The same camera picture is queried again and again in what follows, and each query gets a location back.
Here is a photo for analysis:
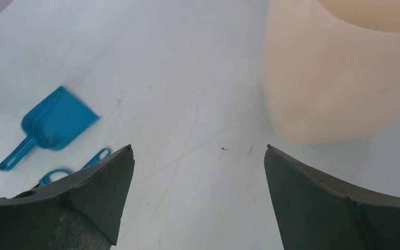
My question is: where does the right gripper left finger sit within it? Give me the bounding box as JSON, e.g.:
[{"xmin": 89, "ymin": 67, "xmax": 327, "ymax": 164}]
[{"xmin": 0, "ymin": 145, "xmax": 135, "ymax": 249}]

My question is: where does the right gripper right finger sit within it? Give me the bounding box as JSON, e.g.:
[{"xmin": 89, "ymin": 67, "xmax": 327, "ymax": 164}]
[{"xmin": 264, "ymin": 146, "xmax": 400, "ymax": 249}]

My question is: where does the blue hand brush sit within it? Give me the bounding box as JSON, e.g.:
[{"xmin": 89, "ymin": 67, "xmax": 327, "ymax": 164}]
[{"xmin": 34, "ymin": 147, "xmax": 111, "ymax": 188}]

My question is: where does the blue plastic dustpan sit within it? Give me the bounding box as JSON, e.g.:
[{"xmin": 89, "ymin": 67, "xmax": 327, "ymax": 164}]
[{"xmin": 0, "ymin": 86, "xmax": 99, "ymax": 171}]

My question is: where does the beige waste bin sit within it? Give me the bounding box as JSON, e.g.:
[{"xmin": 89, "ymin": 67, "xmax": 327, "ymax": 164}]
[{"xmin": 262, "ymin": 1, "xmax": 400, "ymax": 144}]

